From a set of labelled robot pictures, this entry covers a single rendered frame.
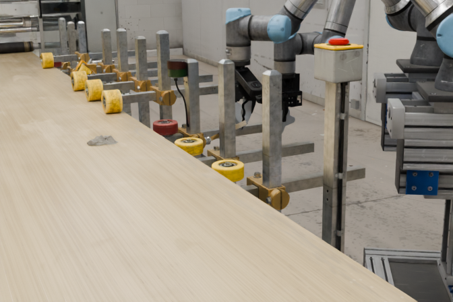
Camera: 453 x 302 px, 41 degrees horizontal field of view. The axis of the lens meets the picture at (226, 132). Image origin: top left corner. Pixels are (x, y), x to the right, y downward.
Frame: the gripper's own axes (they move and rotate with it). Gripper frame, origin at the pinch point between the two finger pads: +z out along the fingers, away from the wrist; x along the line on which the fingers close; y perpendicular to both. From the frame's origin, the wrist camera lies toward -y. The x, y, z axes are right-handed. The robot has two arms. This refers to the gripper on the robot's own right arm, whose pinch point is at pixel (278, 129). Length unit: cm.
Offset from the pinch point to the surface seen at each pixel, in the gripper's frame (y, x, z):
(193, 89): -34.4, -5.7, -18.6
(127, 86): -40, 49, -12
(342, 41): -35, -82, -40
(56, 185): -85, -43, -7
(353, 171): -7, -51, -1
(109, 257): -84, -85, -7
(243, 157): -27.9, -26.5, -1.1
